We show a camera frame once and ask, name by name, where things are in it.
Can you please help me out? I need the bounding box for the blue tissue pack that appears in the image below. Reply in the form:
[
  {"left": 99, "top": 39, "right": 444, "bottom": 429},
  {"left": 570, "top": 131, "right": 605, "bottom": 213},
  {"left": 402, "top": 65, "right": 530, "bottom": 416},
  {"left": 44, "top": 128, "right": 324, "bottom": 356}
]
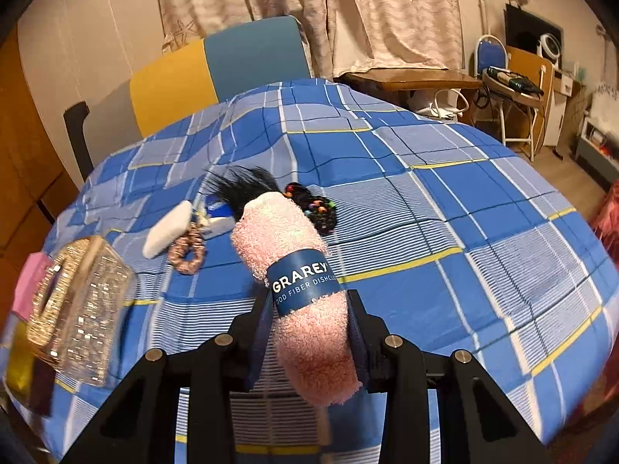
[{"left": 200, "top": 196, "right": 238, "bottom": 220}]

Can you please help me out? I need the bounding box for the white cable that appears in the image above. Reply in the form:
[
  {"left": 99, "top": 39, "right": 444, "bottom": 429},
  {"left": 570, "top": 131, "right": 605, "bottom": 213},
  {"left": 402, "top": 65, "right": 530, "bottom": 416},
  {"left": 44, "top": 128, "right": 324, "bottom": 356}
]
[{"left": 416, "top": 88, "right": 470, "bottom": 121}]

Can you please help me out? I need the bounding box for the green power tool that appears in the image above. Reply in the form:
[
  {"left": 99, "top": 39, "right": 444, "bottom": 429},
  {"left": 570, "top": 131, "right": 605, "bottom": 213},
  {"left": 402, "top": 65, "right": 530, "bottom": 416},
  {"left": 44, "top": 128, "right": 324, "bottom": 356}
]
[{"left": 486, "top": 67, "right": 545, "bottom": 96}]

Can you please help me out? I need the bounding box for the pink scrunchie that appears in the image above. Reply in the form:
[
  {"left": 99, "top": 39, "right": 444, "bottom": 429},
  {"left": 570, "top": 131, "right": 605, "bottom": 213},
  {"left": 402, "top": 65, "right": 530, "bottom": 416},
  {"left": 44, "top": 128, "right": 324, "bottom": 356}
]
[{"left": 168, "top": 225, "right": 208, "bottom": 275}]

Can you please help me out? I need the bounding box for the pink cardboard box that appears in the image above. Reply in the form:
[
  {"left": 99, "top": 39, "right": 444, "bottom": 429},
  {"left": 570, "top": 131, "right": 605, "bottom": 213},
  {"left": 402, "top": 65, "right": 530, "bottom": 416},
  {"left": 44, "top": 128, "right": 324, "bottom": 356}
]
[{"left": 10, "top": 251, "right": 51, "bottom": 322}]

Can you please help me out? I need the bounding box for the pink towel blue label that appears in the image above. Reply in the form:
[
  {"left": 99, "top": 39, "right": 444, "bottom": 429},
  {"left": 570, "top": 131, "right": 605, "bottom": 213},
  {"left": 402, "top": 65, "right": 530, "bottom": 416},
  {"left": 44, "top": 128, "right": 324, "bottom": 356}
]
[{"left": 229, "top": 192, "right": 363, "bottom": 404}]

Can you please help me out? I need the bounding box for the white oval sponge pad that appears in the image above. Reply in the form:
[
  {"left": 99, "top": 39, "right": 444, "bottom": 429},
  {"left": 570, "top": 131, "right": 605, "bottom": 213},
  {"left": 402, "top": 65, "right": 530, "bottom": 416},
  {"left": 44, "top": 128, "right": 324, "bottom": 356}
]
[{"left": 142, "top": 201, "right": 194, "bottom": 258}]

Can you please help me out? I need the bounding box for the pink fluffy cloth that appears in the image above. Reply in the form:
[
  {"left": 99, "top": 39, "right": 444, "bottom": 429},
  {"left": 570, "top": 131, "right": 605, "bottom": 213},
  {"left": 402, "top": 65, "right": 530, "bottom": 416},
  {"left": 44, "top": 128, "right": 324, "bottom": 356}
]
[{"left": 592, "top": 198, "right": 619, "bottom": 262}]

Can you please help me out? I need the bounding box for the wooden panel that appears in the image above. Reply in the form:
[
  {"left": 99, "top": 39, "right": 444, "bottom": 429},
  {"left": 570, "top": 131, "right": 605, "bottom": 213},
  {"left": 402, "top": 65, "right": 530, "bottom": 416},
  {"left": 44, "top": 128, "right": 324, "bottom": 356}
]
[{"left": 508, "top": 46, "right": 558, "bottom": 147}]

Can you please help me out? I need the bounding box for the grey yellow blue chair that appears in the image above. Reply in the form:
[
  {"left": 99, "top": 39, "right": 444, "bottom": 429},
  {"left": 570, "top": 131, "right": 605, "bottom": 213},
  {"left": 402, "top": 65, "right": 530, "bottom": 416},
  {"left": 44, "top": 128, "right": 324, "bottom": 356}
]
[{"left": 87, "top": 15, "right": 313, "bottom": 175}]

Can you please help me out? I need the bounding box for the black beaded scrunchie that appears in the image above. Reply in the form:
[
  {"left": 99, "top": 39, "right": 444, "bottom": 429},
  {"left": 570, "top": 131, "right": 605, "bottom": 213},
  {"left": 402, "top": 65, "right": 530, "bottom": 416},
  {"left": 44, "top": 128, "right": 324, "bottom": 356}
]
[{"left": 283, "top": 181, "right": 339, "bottom": 235}]

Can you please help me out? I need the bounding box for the white low shelf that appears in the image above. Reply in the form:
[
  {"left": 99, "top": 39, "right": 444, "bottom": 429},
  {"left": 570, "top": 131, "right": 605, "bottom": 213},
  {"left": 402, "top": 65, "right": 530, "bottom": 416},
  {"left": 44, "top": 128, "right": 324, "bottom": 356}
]
[{"left": 575, "top": 106, "right": 619, "bottom": 185}]

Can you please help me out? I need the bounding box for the printed beige curtain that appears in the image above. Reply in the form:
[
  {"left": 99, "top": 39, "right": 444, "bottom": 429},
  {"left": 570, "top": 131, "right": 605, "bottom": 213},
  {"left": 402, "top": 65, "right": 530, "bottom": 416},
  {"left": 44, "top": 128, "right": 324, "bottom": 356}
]
[{"left": 152, "top": 0, "right": 477, "bottom": 78}]

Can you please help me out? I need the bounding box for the wooden side table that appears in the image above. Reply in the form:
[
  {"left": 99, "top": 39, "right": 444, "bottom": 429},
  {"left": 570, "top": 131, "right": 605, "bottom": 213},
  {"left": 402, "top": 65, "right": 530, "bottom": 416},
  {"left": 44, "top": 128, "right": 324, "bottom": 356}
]
[{"left": 336, "top": 68, "right": 484, "bottom": 107}]

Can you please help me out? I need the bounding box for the gold square tin box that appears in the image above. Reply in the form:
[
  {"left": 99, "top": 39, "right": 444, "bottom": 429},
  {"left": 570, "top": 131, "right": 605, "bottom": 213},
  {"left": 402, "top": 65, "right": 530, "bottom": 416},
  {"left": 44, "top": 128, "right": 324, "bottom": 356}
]
[{"left": 2, "top": 319, "right": 56, "bottom": 416}]

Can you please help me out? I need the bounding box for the blue folding chair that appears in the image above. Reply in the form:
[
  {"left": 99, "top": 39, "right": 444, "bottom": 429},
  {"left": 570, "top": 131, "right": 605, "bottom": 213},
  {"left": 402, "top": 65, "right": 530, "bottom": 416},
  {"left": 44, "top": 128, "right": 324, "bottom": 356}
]
[{"left": 473, "top": 35, "right": 513, "bottom": 146}]

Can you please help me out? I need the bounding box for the small white fan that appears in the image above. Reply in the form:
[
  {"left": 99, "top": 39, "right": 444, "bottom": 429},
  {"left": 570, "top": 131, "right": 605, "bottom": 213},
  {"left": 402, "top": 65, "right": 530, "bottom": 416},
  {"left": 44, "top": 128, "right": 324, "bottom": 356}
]
[{"left": 537, "top": 33, "right": 564, "bottom": 71}]

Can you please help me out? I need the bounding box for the wooden wardrobe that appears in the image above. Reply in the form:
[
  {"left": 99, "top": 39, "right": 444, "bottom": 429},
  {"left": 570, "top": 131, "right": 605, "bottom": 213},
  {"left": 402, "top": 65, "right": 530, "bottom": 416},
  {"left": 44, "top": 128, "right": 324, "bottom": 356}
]
[{"left": 0, "top": 24, "right": 83, "bottom": 252}]

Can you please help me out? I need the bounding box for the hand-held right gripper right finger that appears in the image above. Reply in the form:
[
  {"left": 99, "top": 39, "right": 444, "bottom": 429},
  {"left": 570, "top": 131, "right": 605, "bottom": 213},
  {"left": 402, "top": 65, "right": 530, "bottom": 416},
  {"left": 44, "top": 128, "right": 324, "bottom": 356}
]
[{"left": 345, "top": 289, "right": 558, "bottom": 464}]

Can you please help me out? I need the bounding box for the blue plaid tablecloth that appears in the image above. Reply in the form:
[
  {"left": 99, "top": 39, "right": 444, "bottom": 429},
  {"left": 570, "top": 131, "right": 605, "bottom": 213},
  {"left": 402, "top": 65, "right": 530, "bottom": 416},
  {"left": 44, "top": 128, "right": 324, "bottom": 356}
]
[{"left": 5, "top": 78, "right": 617, "bottom": 460}]

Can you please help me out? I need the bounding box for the black feathery hair piece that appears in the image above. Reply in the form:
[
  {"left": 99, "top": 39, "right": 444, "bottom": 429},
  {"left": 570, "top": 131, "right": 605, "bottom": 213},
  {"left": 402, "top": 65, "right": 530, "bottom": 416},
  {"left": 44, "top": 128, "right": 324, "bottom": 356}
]
[{"left": 203, "top": 165, "right": 281, "bottom": 218}]

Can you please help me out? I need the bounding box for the black rolled mat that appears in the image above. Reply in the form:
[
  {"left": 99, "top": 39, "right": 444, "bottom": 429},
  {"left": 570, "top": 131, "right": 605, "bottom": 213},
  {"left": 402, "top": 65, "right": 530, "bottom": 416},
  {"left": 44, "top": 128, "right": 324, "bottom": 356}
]
[{"left": 64, "top": 101, "right": 95, "bottom": 179}]

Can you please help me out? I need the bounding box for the black screen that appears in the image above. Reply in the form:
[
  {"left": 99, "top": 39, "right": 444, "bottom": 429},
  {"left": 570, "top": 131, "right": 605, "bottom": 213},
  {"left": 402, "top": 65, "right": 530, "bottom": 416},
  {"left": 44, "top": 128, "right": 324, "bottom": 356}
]
[{"left": 504, "top": 4, "right": 564, "bottom": 59}]

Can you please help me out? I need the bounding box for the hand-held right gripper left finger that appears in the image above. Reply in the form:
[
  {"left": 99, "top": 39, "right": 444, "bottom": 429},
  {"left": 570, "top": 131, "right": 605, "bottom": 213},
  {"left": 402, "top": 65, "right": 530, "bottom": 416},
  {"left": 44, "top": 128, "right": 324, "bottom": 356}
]
[{"left": 60, "top": 294, "right": 277, "bottom": 464}]

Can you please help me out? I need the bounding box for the ornate silver tissue box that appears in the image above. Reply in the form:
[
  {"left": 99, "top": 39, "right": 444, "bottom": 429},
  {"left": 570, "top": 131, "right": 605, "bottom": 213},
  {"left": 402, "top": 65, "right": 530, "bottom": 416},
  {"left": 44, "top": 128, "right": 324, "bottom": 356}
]
[{"left": 26, "top": 236, "right": 137, "bottom": 387}]

